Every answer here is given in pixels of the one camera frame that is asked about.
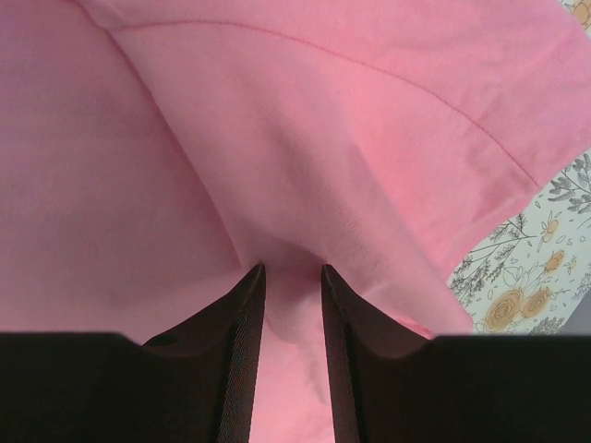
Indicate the pink t shirt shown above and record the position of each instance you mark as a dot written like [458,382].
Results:
[152,152]

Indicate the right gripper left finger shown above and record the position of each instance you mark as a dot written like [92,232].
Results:
[194,382]

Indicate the floral patterned table mat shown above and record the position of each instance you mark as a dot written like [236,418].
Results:
[531,267]

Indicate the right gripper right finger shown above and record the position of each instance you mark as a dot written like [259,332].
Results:
[389,384]

